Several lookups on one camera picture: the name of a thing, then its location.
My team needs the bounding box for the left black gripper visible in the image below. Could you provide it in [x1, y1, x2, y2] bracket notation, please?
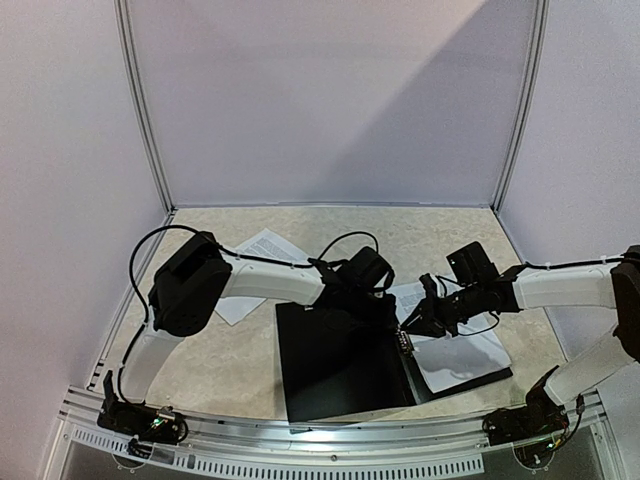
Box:
[345, 288, 399, 332]

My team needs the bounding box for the black file folder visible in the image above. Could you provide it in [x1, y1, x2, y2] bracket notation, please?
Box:
[274, 294, 515, 424]

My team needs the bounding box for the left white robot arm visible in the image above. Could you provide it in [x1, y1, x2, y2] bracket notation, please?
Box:
[108, 230, 397, 434]

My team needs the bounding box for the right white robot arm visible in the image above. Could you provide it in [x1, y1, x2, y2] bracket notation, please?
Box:
[401, 241, 639, 436]

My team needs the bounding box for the printed paper stack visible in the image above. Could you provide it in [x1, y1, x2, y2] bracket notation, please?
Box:
[215, 229, 309, 326]

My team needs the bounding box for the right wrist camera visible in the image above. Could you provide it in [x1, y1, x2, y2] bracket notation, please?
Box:
[419, 273, 446, 298]

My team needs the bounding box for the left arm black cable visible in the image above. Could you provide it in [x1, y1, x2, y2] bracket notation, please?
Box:
[117, 224, 380, 391]

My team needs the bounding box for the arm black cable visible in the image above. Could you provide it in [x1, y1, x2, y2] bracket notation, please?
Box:
[524, 254, 626, 271]
[117, 224, 380, 391]

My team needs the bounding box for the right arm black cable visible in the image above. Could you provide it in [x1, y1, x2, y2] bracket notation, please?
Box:
[524, 254, 626, 271]

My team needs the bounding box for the curved aluminium rail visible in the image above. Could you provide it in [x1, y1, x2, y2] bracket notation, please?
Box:
[58, 384, 609, 456]

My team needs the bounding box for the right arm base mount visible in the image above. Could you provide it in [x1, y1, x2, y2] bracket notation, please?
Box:
[482, 366, 584, 450]

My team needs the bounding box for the right aluminium frame post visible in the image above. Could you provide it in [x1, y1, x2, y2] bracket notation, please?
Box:
[490, 0, 549, 217]

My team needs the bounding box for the perforated white cable tray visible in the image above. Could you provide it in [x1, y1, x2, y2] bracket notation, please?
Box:
[60, 427, 487, 479]

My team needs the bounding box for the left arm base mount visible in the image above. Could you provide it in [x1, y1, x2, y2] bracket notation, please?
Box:
[97, 370, 189, 445]

